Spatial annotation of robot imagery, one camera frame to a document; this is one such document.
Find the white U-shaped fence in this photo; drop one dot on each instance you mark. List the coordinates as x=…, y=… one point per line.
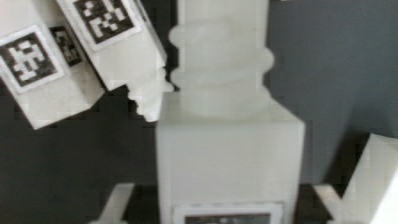
x=370, y=198

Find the white table leg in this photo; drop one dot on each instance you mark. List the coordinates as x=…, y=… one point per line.
x=45, y=68
x=230, y=136
x=116, y=33

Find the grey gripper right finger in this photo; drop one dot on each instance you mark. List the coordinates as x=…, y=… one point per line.
x=337, y=204

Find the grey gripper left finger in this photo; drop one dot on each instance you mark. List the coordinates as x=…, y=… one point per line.
x=115, y=209

